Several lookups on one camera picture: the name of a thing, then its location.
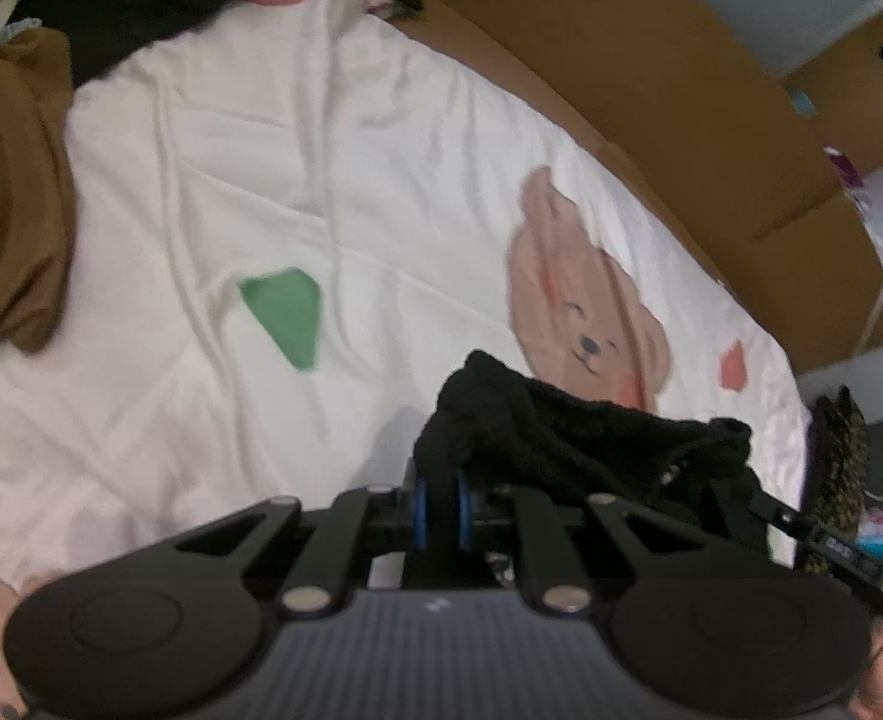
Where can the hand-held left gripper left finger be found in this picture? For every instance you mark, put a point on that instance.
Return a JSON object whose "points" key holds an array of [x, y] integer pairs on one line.
{"points": [[420, 514]]}

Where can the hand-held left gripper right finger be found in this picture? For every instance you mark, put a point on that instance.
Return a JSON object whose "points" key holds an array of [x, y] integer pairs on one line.
{"points": [[462, 514]]}

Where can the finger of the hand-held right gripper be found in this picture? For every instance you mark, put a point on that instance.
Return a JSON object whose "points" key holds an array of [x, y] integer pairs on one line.
{"points": [[779, 514]]}

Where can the black garment with patterned lining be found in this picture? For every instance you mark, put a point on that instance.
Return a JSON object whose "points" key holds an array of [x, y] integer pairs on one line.
{"points": [[561, 435]]}

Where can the leopard print cloth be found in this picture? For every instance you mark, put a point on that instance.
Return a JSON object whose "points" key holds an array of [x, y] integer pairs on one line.
{"points": [[839, 450]]}

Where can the purple white label strip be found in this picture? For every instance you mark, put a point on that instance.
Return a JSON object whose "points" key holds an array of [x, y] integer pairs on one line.
{"points": [[843, 169]]}

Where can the white bear print blanket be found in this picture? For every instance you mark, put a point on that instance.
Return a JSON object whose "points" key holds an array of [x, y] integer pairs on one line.
{"points": [[261, 165]]}

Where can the cardboard box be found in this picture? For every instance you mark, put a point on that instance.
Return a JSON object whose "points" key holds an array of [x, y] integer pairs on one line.
{"points": [[636, 52], [861, 90]]}

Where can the brown garment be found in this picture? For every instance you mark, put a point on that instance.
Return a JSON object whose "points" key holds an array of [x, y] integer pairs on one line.
{"points": [[6, 202]]}

